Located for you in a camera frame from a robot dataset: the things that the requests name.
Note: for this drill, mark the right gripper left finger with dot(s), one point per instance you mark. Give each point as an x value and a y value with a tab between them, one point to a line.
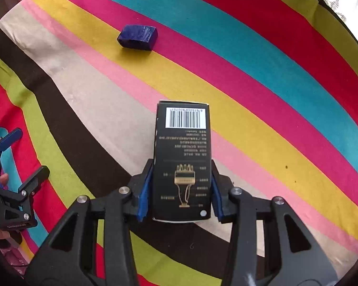
91	243

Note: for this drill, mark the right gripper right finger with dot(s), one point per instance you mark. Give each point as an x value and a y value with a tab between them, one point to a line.
269	243

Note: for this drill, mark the black box with barcode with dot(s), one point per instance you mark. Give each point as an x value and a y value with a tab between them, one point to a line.
181	187

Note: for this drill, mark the person's left hand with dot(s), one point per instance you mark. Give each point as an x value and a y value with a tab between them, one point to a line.
4	178

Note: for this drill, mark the dark blue small box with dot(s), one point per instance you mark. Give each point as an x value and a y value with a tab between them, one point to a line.
139	37

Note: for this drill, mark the colourful striped blanket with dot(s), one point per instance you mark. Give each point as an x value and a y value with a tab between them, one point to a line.
280	78

